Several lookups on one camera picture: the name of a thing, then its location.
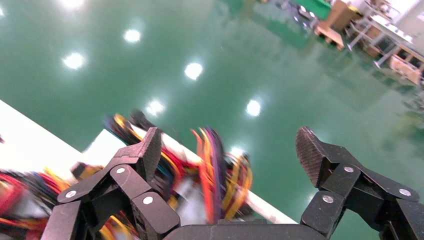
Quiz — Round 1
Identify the wooden pallet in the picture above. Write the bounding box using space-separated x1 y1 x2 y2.
313 24 346 51

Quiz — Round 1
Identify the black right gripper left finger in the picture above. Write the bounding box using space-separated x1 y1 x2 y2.
40 126 181 240

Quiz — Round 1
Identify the white frame workbench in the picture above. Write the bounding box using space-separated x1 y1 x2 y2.
346 0 424 87

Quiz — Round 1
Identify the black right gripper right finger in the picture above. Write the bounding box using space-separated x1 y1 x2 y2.
294 125 424 240

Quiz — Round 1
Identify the wooden crate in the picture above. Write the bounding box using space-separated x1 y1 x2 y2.
389 54 424 86

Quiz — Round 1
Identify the white tube cart frame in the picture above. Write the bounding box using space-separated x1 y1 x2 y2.
130 124 297 225

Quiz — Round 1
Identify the brown cardboard carton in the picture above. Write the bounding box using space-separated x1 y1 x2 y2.
326 0 362 32

